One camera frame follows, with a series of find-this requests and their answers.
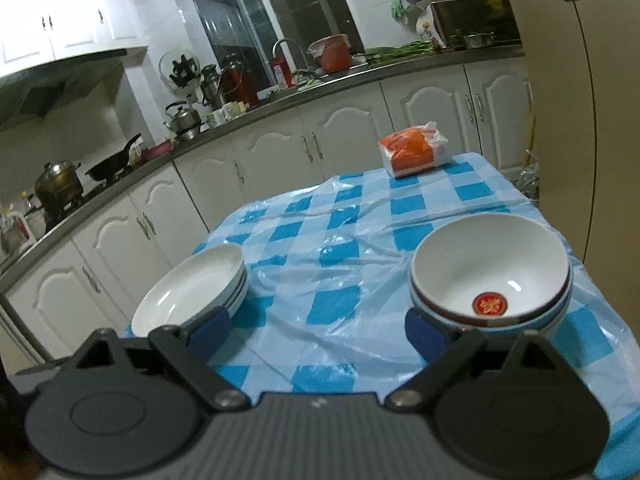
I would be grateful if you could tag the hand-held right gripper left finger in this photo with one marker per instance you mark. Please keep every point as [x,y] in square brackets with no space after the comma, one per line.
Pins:
[210,332]

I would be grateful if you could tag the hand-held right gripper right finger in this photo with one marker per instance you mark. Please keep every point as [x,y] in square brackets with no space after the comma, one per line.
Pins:
[425,335]

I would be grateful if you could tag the white plate grey scroll pattern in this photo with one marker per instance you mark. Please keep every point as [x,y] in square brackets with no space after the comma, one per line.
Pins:
[240,296]

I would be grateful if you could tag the large white plate grey flower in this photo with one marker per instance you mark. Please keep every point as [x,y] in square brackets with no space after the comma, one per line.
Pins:
[190,280]

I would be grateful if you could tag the pale green plate pink flower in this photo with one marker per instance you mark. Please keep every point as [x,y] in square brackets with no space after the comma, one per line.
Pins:
[244,276]

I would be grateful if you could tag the red rimmed white bowl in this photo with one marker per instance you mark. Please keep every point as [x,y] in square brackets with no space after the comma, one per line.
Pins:
[475,260]

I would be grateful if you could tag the blue cartoon print bowl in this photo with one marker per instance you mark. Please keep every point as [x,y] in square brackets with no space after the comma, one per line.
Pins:
[557,317]

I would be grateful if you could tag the white bowl with purple flowers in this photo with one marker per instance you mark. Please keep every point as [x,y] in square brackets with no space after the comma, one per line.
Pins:
[564,297]

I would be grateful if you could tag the blue checked plastic tablecloth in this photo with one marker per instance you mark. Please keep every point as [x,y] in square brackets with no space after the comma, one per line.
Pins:
[325,270]

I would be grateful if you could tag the orange tissue pack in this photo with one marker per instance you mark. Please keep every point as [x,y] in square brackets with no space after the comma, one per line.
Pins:
[410,155]

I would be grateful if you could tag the gas stove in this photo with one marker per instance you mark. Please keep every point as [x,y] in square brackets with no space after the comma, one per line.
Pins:
[80,202]

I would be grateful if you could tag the clear plastic bag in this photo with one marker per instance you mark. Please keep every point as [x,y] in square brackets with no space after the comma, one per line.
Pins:
[529,182]

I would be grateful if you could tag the pink bowl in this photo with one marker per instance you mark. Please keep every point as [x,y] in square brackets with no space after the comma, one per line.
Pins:
[157,151]

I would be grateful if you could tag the black frying pan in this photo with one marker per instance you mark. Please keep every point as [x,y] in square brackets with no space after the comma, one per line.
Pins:
[110,165]

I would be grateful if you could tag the lidded steel steamer pot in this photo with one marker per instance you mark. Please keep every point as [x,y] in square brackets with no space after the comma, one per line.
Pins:
[59,185]

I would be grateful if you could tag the steel kettle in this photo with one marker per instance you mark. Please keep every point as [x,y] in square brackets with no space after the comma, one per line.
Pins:
[182,120]

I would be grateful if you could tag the white plastic jug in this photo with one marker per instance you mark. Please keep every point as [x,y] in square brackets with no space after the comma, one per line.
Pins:
[17,232]

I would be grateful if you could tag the white mugs cluster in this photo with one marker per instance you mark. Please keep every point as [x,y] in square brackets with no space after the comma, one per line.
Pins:
[227,112]

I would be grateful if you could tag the white kitchen base cabinets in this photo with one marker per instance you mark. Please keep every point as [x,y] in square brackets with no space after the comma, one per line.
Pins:
[350,125]

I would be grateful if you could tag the steel thermos jug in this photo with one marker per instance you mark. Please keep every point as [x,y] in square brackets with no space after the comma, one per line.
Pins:
[211,87]

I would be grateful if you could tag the red thermos jug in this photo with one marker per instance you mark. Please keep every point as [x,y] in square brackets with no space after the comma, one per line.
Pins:
[239,85]

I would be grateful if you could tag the black knife rack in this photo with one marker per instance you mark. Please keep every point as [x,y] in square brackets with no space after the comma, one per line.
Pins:
[182,70]

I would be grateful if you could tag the steel kitchen countertop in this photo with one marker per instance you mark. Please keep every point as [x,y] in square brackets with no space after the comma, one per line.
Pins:
[400,67]

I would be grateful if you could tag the red plastic bottle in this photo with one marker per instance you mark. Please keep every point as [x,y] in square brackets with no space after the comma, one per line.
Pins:
[284,74]

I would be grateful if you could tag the green vegetable stalks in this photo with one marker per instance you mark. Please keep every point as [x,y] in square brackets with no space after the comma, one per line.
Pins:
[400,50]

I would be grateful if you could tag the range hood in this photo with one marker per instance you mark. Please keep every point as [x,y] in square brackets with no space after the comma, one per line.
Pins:
[50,90]

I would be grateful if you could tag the beige refrigerator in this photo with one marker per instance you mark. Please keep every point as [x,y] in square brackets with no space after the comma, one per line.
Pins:
[610,110]

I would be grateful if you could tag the red plastic basket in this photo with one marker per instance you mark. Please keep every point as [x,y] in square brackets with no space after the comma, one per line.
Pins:
[332,55]

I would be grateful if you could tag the small steel bowl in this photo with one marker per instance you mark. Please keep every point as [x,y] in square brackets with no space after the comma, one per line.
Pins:
[479,41]

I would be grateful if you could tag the steel sink faucet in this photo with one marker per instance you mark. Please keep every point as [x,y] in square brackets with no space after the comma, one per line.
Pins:
[282,42]

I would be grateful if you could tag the floral white cloth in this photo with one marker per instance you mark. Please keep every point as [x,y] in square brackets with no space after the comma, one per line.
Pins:
[429,27]

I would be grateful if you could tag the dark microwave oven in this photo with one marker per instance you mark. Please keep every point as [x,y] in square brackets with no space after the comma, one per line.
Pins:
[475,15]

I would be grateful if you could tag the glass window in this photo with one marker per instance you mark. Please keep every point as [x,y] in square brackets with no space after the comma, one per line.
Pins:
[240,10]

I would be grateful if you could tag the green rubber gloves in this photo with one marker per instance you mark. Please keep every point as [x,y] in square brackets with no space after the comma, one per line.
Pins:
[399,10]

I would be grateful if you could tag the white upper wall cabinets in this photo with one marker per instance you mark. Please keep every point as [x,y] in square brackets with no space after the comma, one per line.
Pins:
[70,25]

